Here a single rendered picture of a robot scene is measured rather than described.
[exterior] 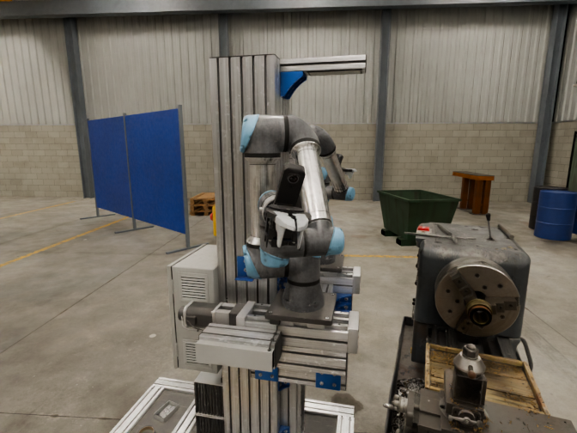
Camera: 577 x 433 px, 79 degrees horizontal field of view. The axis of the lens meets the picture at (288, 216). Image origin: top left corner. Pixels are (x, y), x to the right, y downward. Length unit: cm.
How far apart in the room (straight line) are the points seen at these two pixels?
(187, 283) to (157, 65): 1153
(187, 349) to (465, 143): 1146
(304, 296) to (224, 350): 31
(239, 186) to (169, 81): 1129
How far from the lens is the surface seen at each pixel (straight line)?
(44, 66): 1466
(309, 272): 119
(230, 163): 137
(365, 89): 1176
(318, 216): 93
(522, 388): 158
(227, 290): 152
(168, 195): 647
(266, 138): 109
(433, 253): 177
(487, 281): 165
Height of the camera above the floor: 171
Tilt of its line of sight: 11 degrees down
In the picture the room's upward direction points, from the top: straight up
